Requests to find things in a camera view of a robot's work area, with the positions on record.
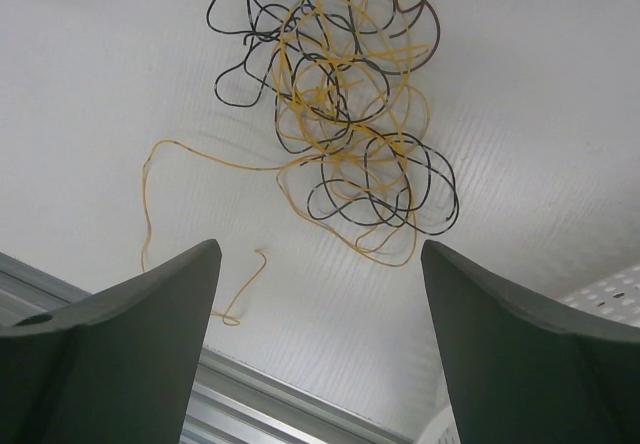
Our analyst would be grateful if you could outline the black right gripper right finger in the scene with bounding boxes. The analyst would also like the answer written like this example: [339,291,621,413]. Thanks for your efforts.
[420,239,640,444]

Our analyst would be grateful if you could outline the yellow and dark cables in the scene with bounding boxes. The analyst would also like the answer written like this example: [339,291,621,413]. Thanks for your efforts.
[205,0,460,269]

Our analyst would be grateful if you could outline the yellow cable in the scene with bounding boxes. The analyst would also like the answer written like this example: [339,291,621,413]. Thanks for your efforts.
[140,139,301,326]

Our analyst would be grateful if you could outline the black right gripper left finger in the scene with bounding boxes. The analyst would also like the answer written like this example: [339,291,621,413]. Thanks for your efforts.
[1,239,221,443]

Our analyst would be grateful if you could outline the white basket near right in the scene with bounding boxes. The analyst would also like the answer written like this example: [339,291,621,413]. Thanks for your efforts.
[417,266,640,444]

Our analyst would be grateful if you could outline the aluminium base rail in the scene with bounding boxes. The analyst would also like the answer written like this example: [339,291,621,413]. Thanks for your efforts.
[1,254,411,443]

